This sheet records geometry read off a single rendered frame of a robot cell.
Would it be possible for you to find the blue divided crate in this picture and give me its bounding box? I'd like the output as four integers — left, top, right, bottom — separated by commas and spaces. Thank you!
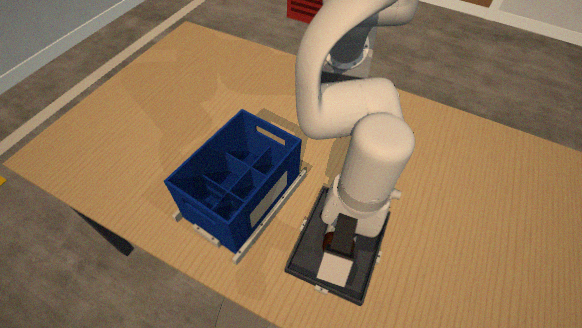
164, 109, 302, 254

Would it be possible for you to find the brown glass bottle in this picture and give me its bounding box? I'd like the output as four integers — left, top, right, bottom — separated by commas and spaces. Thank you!
322, 224, 356, 253

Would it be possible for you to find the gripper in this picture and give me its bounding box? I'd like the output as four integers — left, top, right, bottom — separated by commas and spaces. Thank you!
319, 174, 391, 238

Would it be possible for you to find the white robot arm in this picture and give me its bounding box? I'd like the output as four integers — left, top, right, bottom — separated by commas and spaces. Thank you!
295, 0, 419, 287

